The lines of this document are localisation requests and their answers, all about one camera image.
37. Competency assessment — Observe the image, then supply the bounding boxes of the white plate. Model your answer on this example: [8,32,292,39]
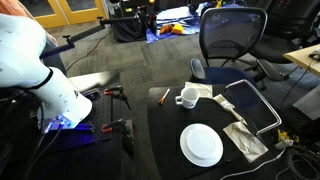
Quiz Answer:
[180,123,223,167]

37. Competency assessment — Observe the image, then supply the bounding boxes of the paint brush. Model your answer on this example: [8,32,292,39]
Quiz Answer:
[213,94,247,124]

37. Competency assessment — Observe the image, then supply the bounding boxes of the lower orange clamp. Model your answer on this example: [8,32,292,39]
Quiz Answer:
[101,119,134,156]

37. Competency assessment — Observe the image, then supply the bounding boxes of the black breadboard robot base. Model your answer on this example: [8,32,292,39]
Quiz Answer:
[37,88,113,146]

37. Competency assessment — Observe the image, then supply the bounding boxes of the blue tarp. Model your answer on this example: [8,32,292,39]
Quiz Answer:
[146,1,217,43]

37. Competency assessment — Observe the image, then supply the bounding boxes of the white mug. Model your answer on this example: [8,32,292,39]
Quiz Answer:
[175,87,200,109]

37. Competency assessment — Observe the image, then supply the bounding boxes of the black equipment bag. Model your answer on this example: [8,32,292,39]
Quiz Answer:
[112,14,147,42]

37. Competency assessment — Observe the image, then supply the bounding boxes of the folded beige napkin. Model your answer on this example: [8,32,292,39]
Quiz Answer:
[185,82,213,98]

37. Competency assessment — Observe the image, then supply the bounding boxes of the metal chair frame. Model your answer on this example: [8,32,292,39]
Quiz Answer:
[223,79,282,135]

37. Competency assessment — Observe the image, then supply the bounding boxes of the orange clamp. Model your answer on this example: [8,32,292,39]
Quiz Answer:
[101,119,134,156]
[103,85,132,110]

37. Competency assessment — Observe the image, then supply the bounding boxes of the orange marker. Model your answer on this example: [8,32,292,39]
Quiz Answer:
[159,88,170,105]

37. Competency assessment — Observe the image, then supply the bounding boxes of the wooden desk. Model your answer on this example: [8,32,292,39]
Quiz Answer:
[284,44,320,77]

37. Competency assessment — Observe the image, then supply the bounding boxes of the upper orange clamp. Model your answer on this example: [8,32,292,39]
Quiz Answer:
[103,85,132,110]

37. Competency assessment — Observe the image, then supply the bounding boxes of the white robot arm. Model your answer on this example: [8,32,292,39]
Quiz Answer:
[0,14,93,129]

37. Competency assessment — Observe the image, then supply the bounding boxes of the black tripod bar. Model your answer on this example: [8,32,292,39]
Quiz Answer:
[40,15,139,59]

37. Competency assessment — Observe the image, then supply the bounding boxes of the black mesh office chair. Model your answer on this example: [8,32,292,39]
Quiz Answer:
[190,7,282,84]

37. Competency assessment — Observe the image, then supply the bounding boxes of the crumpled beige cloth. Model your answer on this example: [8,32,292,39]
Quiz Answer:
[223,122,268,163]

